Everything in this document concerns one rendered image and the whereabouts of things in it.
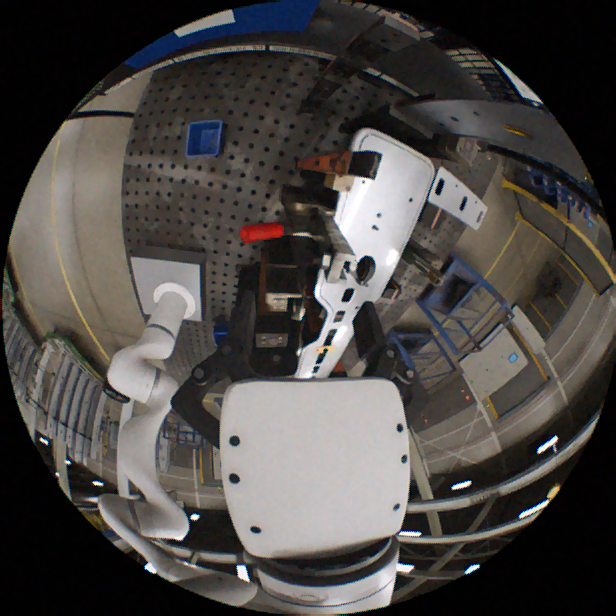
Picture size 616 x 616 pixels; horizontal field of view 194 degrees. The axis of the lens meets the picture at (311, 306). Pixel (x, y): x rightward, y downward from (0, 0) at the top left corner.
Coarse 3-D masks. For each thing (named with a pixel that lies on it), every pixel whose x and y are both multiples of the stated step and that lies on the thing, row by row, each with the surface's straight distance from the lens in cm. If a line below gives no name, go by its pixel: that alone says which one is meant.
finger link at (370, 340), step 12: (360, 312) 15; (372, 312) 14; (360, 324) 15; (372, 324) 13; (360, 336) 15; (372, 336) 13; (384, 336) 14; (360, 348) 15; (372, 348) 13; (372, 360) 13; (396, 372) 13; (408, 372) 14
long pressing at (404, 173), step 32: (384, 160) 42; (416, 160) 47; (352, 192) 39; (384, 192) 42; (416, 192) 48; (352, 224) 41; (384, 224) 44; (384, 256) 49; (320, 288) 46; (384, 288) 57
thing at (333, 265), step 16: (320, 224) 28; (336, 224) 27; (320, 240) 26; (336, 240) 20; (320, 256) 18; (336, 256) 17; (352, 256) 17; (368, 256) 19; (336, 272) 18; (352, 272) 19; (368, 272) 19
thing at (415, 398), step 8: (400, 384) 14; (408, 384) 14; (416, 384) 14; (400, 392) 15; (408, 392) 14; (416, 392) 14; (424, 392) 15; (408, 400) 14; (416, 400) 14; (424, 400) 15; (408, 408) 14; (416, 408) 14; (408, 416) 13; (416, 416) 14; (408, 424) 13
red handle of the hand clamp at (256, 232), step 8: (256, 224) 23; (264, 224) 23; (272, 224) 24; (280, 224) 25; (288, 224) 26; (296, 224) 26; (304, 224) 27; (312, 224) 29; (240, 232) 23; (248, 232) 22; (256, 232) 22; (264, 232) 23; (272, 232) 24; (280, 232) 24; (288, 232) 26; (296, 232) 27; (248, 240) 22; (256, 240) 23
